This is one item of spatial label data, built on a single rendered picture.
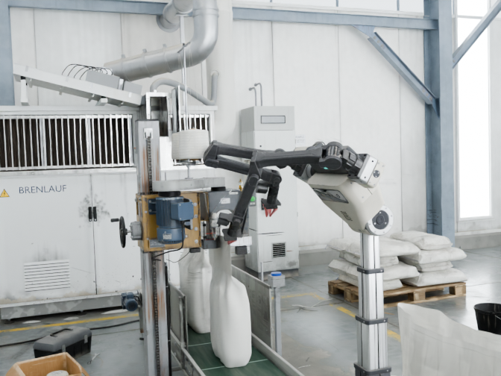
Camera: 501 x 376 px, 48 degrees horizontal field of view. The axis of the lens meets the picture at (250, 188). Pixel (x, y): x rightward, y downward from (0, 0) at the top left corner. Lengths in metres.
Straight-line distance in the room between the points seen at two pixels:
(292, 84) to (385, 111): 1.51
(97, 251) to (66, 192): 0.67
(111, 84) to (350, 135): 3.86
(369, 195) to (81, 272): 3.83
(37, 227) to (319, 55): 4.44
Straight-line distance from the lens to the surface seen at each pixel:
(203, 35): 5.65
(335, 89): 8.18
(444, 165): 8.68
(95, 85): 5.56
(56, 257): 5.92
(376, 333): 3.01
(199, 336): 3.81
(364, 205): 2.72
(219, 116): 6.45
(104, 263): 5.96
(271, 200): 3.12
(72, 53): 7.28
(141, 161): 3.22
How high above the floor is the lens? 1.52
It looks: 3 degrees down
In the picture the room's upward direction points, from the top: 2 degrees counter-clockwise
